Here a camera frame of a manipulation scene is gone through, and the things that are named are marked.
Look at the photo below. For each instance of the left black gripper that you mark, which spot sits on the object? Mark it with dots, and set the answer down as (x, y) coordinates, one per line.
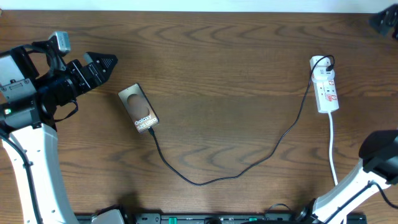
(86, 80)

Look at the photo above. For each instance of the Galaxy S25 Ultra smartphone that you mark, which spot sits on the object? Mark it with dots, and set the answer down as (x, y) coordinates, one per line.
(138, 107)

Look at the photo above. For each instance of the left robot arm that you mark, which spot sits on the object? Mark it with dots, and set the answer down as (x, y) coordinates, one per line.
(35, 81)

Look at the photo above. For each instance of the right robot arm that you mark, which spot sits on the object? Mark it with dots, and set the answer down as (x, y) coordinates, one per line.
(375, 171)

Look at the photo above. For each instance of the white power strip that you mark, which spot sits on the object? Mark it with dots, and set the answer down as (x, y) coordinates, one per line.
(322, 76)

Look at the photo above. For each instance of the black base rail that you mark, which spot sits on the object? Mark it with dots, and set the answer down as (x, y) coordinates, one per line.
(155, 218)

